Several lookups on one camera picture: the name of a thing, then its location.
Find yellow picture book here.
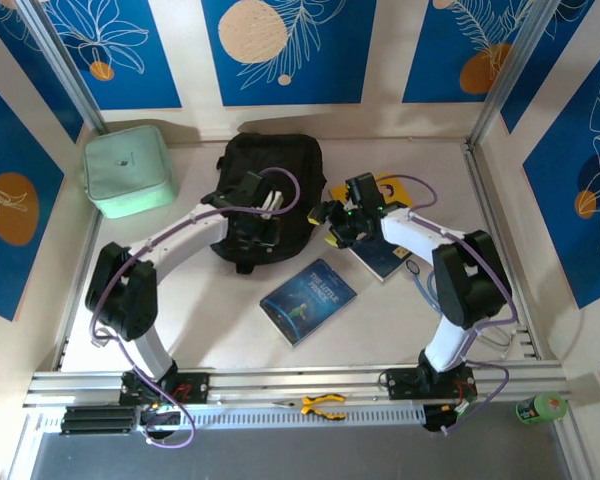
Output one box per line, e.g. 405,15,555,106
328,172,414,209

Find dark blue notebook yellow label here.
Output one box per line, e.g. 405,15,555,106
347,233,414,283

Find black backpack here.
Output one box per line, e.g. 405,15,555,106
210,132,329,275

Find blue Little Prince book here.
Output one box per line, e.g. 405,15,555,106
258,258,359,347

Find mint green zip pouch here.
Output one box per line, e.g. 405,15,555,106
82,124,177,220

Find green tape roll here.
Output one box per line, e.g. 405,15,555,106
514,392,567,427

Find black ribbed box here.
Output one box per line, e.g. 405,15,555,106
59,404,137,437

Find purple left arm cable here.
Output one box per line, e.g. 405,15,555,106
88,167,302,450

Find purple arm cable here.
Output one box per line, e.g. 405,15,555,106
88,167,302,450
379,173,520,436

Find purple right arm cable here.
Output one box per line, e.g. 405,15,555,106
379,173,520,436

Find light blue cable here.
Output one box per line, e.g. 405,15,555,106
404,257,444,314

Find blue floral wall poster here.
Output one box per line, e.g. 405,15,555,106
402,0,531,105
499,0,600,134
0,0,85,145
0,72,66,323
522,47,600,310
42,0,184,111
201,0,379,107

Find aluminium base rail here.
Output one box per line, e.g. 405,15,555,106
22,362,574,409

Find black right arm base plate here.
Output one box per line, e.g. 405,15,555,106
383,364,477,401

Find yellow handled pliers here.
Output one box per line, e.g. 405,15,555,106
271,392,348,422

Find grey slotted cable duct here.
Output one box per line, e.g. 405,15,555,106
139,403,426,429

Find thin white cable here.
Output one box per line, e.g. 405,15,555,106
472,323,524,360

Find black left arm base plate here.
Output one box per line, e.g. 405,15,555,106
118,369,211,406

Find aluminium frame post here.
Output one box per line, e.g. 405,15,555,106
17,0,109,134
472,0,565,146

